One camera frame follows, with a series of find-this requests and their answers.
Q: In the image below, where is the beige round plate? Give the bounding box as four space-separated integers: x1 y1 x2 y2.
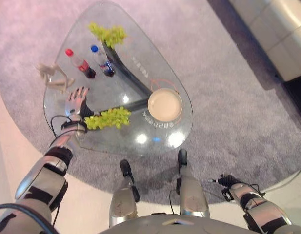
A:
147 88 183 121

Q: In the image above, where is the white leather sofa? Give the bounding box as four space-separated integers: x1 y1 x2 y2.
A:
227 0 301 82

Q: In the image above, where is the copper wire plate stand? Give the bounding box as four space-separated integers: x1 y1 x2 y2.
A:
149 78 184 123

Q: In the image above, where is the dark table frame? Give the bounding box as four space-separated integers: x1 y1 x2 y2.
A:
100 40 154 112

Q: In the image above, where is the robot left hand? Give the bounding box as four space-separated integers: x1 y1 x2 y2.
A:
64 86 95 117

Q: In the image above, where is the red cap cola bottle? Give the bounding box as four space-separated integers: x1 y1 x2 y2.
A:
64 48 97 79

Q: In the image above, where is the robot grey torso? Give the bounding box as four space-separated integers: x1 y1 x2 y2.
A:
98 214 263 234

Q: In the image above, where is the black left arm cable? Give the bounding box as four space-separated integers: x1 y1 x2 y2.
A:
0 203 60 234

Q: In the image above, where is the robot leg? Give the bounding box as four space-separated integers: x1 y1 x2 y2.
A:
108 159 141 227
176 149 211 219

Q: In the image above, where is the robot left leg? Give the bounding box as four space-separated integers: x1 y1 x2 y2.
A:
108 159 141 227

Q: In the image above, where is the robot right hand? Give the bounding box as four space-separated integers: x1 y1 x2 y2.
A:
208 173 241 190

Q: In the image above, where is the beige human figurine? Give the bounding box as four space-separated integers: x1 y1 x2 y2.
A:
36 62 76 94

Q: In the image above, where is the green grape bunch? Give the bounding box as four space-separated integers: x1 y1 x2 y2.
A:
83 107 132 131
88 22 128 49

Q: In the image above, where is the blue cap cola bottle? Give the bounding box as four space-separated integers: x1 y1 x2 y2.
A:
90 44 116 78

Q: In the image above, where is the robot right leg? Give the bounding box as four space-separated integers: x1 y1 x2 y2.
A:
176 149 211 219

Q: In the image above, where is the grey carpet rug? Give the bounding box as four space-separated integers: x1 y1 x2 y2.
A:
0 0 301 205

